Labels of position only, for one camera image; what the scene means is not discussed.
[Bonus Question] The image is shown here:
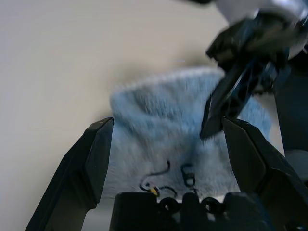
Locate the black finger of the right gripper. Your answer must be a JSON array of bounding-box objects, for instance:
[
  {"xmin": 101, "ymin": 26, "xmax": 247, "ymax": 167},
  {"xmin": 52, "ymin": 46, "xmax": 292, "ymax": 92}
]
[{"xmin": 272, "ymin": 71, "xmax": 308, "ymax": 154}]

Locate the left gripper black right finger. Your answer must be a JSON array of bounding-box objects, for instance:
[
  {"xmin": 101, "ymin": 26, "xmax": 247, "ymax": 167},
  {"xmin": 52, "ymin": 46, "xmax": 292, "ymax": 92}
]
[{"xmin": 222, "ymin": 117, "xmax": 308, "ymax": 231}]

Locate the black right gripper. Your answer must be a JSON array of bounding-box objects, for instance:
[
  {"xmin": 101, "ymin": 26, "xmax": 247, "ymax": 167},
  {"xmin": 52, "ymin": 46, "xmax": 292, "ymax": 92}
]
[{"xmin": 199, "ymin": 9, "xmax": 308, "ymax": 140}]

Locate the blue-grey terry rag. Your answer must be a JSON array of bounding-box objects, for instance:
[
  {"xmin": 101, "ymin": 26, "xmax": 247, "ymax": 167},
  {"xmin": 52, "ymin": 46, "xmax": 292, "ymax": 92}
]
[{"xmin": 108, "ymin": 67, "xmax": 274, "ymax": 200}]

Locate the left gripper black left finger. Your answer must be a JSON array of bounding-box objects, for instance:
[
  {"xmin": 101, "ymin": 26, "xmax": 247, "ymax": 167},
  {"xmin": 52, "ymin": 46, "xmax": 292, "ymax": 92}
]
[{"xmin": 25, "ymin": 117, "xmax": 115, "ymax": 231}]

